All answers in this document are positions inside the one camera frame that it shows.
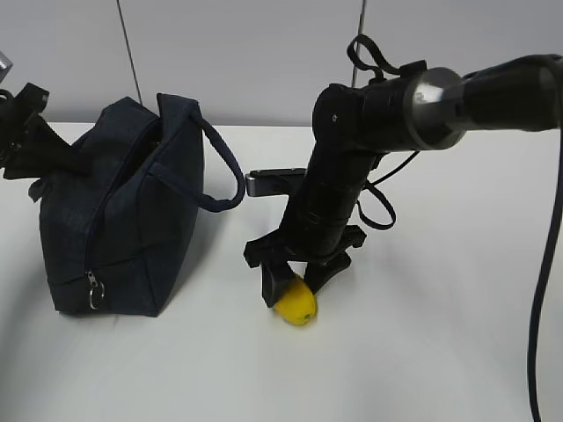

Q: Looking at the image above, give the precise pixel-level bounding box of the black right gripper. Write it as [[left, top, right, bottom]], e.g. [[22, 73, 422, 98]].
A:
[[244, 225, 367, 308]]

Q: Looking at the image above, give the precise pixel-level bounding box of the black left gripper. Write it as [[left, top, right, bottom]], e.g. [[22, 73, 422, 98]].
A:
[[1, 83, 91, 179]]

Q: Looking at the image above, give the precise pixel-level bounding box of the yellow lemon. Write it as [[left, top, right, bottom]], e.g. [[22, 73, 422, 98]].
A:
[[274, 274, 318, 326]]

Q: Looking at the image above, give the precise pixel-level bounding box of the dark blue lunch bag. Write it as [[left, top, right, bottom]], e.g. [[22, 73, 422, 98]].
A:
[[28, 93, 245, 317]]

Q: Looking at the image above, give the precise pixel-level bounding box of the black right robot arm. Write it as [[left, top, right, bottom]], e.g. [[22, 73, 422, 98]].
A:
[[244, 55, 562, 306]]

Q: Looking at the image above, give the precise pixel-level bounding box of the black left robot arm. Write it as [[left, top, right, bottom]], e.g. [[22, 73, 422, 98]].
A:
[[1, 83, 91, 180]]

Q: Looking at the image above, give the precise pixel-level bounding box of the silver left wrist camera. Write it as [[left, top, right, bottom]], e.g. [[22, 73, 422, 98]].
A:
[[0, 52, 13, 82]]

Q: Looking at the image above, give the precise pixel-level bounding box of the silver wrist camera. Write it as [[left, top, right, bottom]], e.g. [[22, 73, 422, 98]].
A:
[[245, 168, 306, 198], [0, 52, 13, 82]]

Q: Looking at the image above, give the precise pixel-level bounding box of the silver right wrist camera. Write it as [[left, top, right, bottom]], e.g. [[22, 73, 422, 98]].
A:
[[245, 168, 306, 198]]

